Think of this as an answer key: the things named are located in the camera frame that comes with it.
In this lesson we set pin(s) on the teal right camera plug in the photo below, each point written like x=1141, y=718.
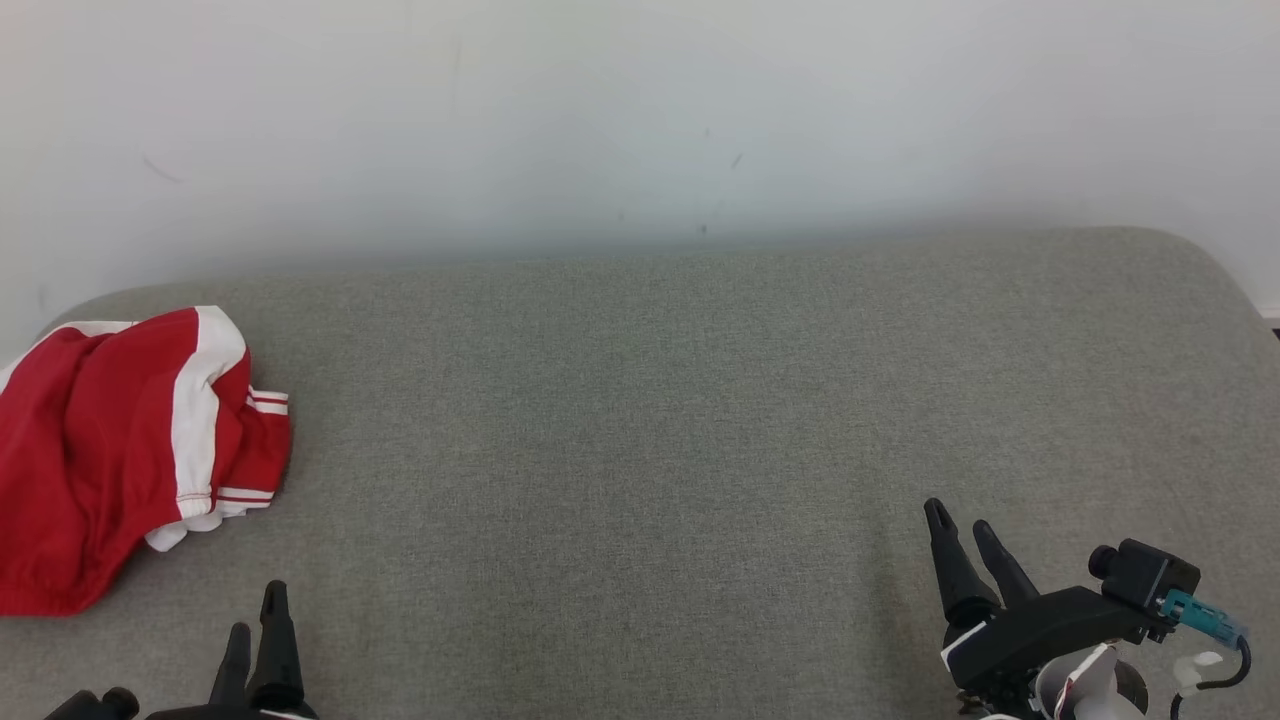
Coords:
x=1200, y=612

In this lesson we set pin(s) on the red shorts with white stripes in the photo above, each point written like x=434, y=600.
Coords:
x=90, y=450

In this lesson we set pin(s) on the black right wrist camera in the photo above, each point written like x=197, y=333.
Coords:
x=1150, y=575

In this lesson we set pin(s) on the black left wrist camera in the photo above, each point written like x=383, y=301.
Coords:
x=95, y=706

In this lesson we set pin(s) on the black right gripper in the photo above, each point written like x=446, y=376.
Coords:
x=1040, y=625

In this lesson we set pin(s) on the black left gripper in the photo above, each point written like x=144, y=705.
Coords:
x=230, y=714

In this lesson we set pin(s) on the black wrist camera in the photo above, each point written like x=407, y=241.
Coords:
x=95, y=706
x=1150, y=575

